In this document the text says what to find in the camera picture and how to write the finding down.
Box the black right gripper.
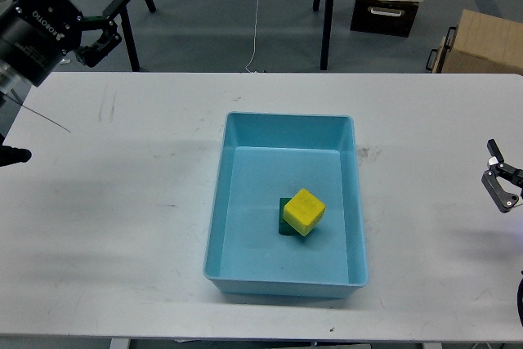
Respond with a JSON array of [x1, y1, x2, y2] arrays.
[[480, 138, 523, 214]]

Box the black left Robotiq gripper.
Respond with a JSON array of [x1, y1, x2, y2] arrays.
[[1, 0, 130, 87]]

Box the yellow cube block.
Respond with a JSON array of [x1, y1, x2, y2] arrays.
[[283, 188, 326, 237]]

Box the green cube block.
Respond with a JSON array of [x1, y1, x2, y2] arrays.
[[279, 197, 296, 235]]

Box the cardboard box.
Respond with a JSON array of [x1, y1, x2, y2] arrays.
[[441, 9, 522, 75]]

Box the black storage box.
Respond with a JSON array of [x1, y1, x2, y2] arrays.
[[351, 0, 420, 38]]

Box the black left stand legs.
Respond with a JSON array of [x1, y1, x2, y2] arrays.
[[105, 0, 158, 72]]

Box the blue plastic bin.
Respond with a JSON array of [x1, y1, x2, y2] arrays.
[[203, 113, 369, 298]]

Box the black metal rack frame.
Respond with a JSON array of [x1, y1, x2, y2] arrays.
[[425, 26, 457, 74]]

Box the white hanging cable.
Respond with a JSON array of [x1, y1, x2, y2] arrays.
[[244, 0, 263, 74]]

